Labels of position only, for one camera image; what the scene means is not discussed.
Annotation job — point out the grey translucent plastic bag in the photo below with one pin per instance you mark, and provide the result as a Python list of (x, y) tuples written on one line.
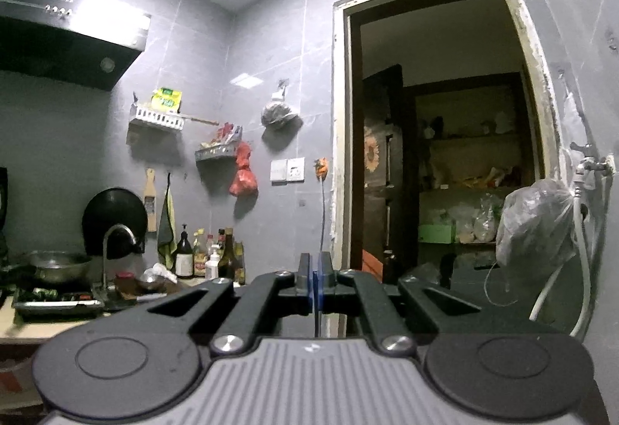
[(532, 222)]

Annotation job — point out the red packets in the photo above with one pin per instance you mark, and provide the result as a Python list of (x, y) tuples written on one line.
[(227, 134)]

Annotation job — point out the wooden spatula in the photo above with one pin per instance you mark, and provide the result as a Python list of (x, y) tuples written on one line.
[(151, 212)]

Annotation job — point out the row of condiment bottles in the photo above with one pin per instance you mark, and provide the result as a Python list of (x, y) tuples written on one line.
[(183, 255)]

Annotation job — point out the yellow packet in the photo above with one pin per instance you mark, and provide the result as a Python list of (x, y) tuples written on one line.
[(167, 100)]

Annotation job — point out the metal tray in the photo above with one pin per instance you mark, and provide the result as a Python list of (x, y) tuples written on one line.
[(48, 306)]

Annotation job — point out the wooden shelf unit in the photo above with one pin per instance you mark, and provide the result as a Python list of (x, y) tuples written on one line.
[(464, 81)]

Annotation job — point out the green box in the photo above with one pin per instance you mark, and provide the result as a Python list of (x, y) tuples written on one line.
[(435, 232)]

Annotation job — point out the white cloth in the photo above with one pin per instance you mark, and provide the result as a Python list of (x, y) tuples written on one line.
[(162, 271)]

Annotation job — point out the red plastic bag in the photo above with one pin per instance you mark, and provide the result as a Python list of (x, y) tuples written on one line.
[(243, 180)]

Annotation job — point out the curved sink faucet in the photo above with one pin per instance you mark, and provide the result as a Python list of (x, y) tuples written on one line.
[(104, 260)]

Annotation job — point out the black range hood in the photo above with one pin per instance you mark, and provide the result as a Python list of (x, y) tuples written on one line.
[(58, 43)]

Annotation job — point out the white wall switch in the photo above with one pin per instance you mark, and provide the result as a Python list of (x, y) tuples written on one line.
[(279, 171)]

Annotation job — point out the metal wall faucet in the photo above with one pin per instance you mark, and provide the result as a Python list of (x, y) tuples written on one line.
[(592, 166)]

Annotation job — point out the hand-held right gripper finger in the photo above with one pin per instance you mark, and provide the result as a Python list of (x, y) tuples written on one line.
[(317, 292), (309, 292)]

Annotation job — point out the white door frame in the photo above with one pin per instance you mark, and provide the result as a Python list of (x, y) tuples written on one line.
[(340, 115)]

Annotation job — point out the sunflower picture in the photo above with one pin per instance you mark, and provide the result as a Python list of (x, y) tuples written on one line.
[(373, 154)]

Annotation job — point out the hanging bag of dried goods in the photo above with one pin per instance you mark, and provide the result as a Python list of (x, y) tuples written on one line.
[(278, 113)]

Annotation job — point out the metal pan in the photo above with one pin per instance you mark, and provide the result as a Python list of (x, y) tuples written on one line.
[(58, 268)]

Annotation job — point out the black wok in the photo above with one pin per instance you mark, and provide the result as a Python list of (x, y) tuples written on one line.
[(111, 212)]

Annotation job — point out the white wall rack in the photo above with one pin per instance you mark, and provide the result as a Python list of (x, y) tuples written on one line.
[(154, 118)]

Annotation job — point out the green hanging cloth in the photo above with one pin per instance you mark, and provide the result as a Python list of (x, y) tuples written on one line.
[(167, 231)]

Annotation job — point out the metal wall rack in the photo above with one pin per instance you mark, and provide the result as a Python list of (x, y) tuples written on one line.
[(215, 155)]

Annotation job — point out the orange wall hook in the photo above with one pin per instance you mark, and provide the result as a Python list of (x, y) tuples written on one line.
[(321, 167)]

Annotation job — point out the dark wooden door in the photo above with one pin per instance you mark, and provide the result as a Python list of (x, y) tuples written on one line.
[(391, 212)]

